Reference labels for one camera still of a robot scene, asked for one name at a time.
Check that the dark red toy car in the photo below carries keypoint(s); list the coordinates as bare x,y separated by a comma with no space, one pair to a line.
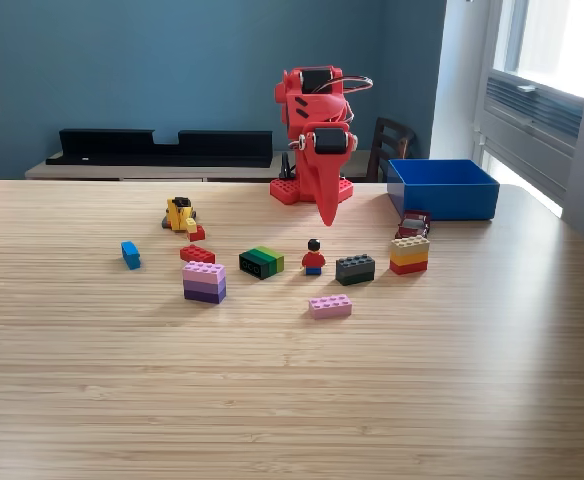
413,225

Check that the dark grey brick stack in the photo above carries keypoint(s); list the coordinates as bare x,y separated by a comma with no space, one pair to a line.
354,270

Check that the yellow toy digger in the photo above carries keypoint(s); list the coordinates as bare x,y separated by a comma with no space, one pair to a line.
177,212

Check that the pink purple brick stack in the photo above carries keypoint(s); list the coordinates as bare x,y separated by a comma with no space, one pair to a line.
204,282

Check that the blue plastic bin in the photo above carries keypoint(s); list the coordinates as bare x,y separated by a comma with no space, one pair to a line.
442,200

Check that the dark wooden chair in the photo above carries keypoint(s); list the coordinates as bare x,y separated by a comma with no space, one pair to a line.
389,145

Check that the toy figure red shirt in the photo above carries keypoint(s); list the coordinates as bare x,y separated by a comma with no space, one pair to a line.
313,260

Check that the tan orange red brick stack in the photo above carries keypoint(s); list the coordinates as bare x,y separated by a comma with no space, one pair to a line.
409,255

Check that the green brick stack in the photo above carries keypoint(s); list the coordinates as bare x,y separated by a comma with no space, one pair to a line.
262,262

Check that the small red yellow brick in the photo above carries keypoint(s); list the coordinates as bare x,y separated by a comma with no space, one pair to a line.
197,234

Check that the red and white brick stack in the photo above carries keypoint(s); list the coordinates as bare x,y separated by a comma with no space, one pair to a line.
197,254

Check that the pale wooden sideboard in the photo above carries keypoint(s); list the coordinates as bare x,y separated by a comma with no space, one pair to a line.
122,172

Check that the blue brick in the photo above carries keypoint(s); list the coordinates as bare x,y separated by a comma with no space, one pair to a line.
131,255

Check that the window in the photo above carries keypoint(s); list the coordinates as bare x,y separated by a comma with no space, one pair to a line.
552,40

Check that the grey wall heater unit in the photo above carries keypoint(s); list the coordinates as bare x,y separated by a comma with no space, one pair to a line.
527,130

